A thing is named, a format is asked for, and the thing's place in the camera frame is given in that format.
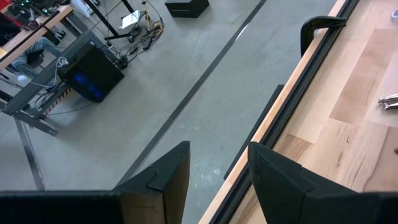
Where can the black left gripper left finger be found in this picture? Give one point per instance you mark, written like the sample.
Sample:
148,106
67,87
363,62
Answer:
164,193

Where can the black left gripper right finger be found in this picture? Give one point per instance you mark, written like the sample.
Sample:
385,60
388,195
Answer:
286,193

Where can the black computer tower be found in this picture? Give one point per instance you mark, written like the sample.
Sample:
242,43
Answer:
90,74

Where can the yellow black striped strip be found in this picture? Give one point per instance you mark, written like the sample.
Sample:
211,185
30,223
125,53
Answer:
57,101

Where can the white paper sheet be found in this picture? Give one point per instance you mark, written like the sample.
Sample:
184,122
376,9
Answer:
130,19

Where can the black metal stand legs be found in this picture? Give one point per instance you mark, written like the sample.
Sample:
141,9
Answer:
105,21

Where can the black floor object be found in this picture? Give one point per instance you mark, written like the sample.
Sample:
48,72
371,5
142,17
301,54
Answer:
186,7

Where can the person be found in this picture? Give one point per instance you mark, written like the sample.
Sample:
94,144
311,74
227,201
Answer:
34,54

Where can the wooden desk top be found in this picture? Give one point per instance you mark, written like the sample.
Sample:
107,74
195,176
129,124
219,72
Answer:
28,34

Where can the black aluminium table frame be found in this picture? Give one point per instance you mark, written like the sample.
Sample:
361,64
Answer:
311,71

